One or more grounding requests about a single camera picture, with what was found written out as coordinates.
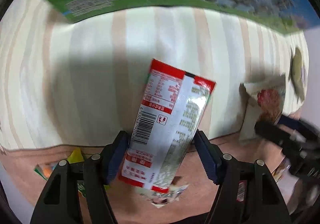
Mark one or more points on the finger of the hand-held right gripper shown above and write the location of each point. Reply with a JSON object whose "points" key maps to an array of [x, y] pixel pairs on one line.
{"points": [[300, 126], [272, 130]]}

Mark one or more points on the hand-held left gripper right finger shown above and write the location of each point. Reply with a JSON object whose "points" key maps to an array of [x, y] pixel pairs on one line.
{"points": [[207, 156]]}

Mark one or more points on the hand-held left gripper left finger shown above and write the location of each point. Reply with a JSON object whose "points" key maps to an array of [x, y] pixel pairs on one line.
{"points": [[117, 156]]}

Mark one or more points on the orange brown snack packet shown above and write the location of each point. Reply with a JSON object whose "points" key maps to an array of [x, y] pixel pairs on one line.
{"points": [[282, 169]]}

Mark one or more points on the white snack packet red picture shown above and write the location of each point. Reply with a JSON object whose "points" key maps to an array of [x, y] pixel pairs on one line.
{"points": [[265, 99]]}

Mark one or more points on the green clear snack packet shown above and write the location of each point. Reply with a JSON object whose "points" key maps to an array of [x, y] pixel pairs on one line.
{"points": [[172, 193]]}

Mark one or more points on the red and white snack packet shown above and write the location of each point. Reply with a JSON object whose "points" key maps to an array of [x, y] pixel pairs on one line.
{"points": [[170, 114]]}

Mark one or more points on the colourful candy ball packet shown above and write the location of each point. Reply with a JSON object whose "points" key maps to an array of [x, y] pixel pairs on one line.
{"points": [[45, 171]]}

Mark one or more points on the cat print striped blanket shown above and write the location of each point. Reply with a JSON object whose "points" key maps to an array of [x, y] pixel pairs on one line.
{"points": [[87, 76]]}

